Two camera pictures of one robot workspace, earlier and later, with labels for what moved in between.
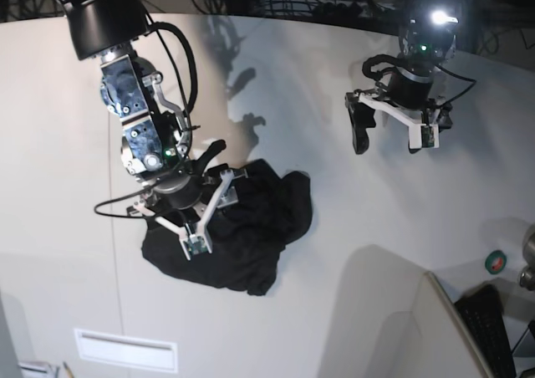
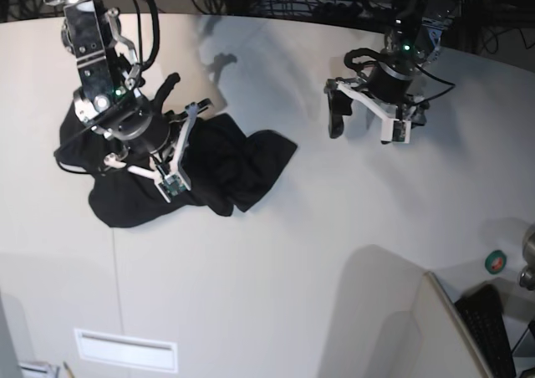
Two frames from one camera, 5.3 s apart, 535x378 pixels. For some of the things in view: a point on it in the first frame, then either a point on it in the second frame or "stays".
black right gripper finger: x=362 y=116 -> x=339 y=104
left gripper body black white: x=189 y=201 -> x=153 y=142
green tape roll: x=496 y=262 stays
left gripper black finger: x=199 y=165 -> x=165 y=89
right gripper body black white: x=406 y=95 -> x=385 y=92
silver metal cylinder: x=527 y=278 stays
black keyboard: x=481 y=313 stays
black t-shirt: x=273 y=208 -> x=229 y=167
